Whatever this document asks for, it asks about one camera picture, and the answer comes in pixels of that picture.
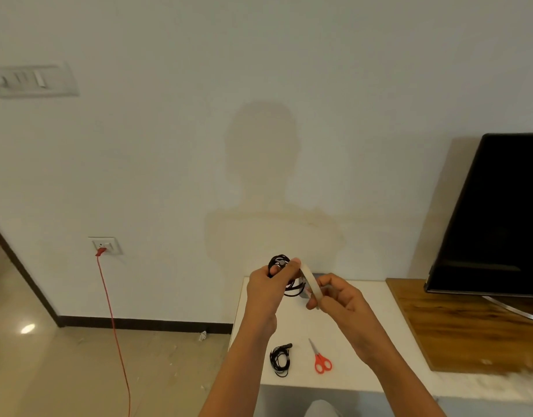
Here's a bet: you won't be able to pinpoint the wooden board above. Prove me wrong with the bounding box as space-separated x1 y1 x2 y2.
386 278 533 374

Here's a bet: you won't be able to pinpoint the black earphones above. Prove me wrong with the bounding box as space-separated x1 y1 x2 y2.
269 342 294 379

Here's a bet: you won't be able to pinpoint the white wall socket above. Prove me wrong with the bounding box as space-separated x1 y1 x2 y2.
87 236 123 257

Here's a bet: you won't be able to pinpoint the silver television stand leg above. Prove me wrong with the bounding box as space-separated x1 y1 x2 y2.
481 295 533 324

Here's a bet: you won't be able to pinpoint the red power cable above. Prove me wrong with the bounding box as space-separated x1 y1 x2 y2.
95 246 132 417

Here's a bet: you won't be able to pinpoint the person's left hand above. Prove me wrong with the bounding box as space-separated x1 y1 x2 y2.
242 257 303 343

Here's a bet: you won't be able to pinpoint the black television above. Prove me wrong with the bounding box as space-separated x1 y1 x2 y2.
424 133 533 298

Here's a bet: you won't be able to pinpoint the white wall switch panel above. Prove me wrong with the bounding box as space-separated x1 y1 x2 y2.
0 63 80 100

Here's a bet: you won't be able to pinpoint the person's left forearm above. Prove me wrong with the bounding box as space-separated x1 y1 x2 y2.
199 327 276 417

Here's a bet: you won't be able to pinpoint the clear tape roll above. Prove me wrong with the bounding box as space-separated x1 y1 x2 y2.
298 262 326 312

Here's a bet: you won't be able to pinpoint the black earphone cable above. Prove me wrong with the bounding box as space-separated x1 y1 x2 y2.
268 254 309 299

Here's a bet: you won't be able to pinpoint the red scissors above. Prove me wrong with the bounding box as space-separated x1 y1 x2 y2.
308 338 334 375

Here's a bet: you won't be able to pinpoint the person's right hand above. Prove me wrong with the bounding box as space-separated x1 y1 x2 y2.
305 272 400 368

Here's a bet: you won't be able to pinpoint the person's grey trouser leg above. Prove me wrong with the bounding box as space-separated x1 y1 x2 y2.
303 399 343 417

